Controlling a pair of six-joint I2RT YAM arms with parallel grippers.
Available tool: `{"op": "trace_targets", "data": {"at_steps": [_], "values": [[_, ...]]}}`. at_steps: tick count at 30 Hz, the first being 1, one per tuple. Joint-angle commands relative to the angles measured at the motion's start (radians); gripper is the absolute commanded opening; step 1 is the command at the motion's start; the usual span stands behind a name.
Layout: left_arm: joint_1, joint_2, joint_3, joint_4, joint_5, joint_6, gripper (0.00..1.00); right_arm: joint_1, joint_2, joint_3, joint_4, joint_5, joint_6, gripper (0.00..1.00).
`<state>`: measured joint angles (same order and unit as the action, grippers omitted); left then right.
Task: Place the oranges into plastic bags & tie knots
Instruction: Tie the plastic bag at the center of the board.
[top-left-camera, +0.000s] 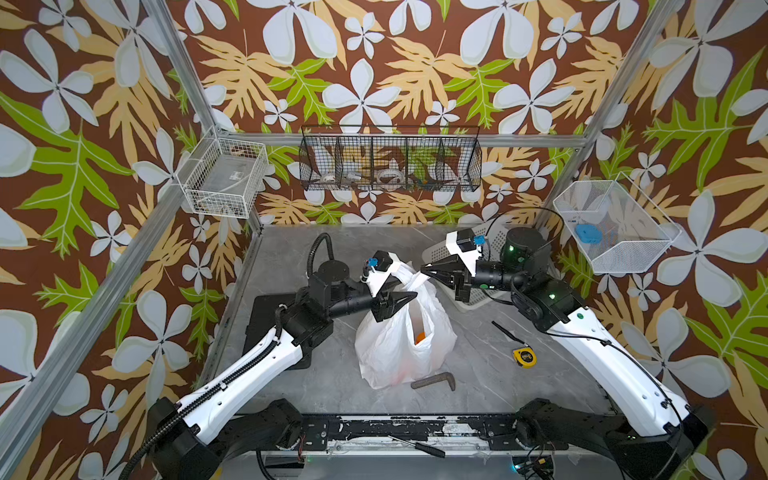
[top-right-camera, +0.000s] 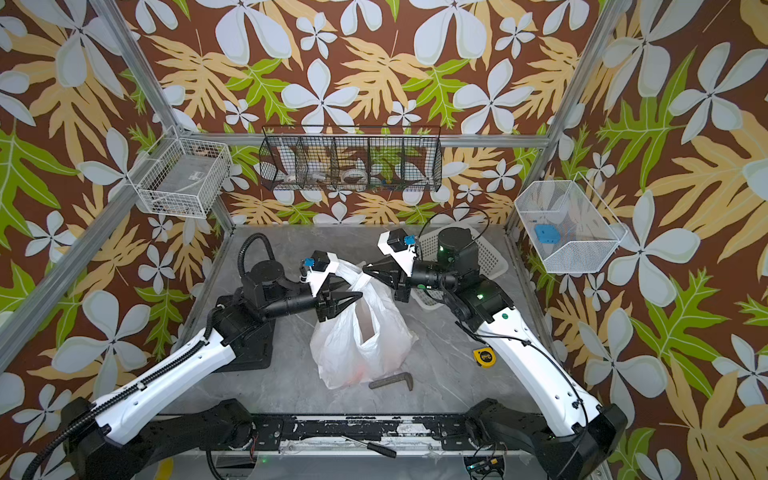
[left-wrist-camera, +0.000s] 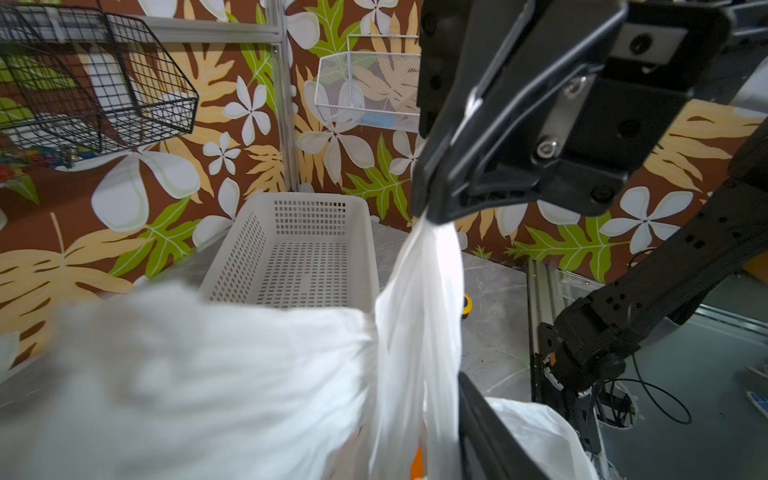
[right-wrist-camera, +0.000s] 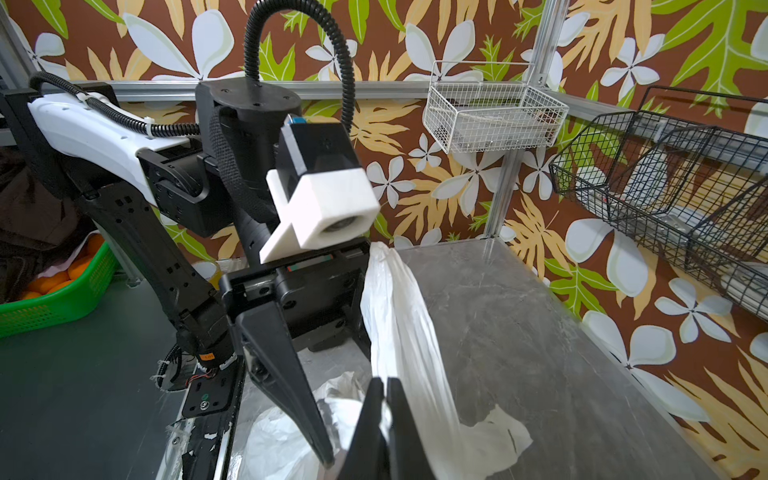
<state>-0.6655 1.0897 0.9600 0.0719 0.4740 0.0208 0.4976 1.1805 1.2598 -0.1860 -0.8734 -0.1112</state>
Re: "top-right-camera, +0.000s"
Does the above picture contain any white wire basket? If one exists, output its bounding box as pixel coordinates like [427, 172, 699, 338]
[515, 174, 628, 276]
[129, 127, 232, 219]

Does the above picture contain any black tool case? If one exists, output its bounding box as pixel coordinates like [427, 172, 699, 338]
[213, 310, 276, 373]

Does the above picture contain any black screwdriver on rail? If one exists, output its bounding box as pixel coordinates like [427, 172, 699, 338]
[345, 436, 397, 459]

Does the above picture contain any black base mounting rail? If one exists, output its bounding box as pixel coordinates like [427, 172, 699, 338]
[231, 413, 506, 454]

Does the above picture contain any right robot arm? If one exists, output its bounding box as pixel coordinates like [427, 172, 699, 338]
[363, 227, 628, 479]

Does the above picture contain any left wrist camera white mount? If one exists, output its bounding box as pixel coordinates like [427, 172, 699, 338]
[300, 250, 339, 297]

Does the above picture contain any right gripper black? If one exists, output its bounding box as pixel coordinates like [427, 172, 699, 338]
[367, 258, 463, 307]

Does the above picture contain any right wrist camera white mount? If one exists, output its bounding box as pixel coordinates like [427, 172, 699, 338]
[377, 229, 417, 277]

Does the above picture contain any blue object in basket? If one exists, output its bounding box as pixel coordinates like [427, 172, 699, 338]
[534, 224, 561, 245]

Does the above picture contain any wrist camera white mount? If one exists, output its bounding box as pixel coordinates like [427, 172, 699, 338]
[300, 250, 339, 297]
[377, 229, 417, 277]

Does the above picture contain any brown L-shaped metal piece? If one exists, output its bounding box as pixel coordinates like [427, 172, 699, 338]
[368, 372, 414, 391]

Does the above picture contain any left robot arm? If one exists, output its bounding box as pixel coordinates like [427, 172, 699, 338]
[22, 233, 362, 479]

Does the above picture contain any black wire basket centre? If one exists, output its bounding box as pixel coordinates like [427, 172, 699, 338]
[257, 125, 444, 192]

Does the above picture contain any white plastic bag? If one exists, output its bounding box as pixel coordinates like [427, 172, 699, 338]
[310, 260, 418, 390]

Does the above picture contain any white plastic perforated basket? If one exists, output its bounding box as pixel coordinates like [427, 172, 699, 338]
[419, 222, 509, 280]

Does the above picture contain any yellow tape measure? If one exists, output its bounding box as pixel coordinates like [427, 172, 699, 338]
[473, 347, 497, 368]

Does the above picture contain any white wire basket right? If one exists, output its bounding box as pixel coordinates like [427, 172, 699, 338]
[515, 174, 628, 276]

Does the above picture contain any white wire basket left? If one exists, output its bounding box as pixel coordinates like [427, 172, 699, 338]
[129, 127, 232, 219]

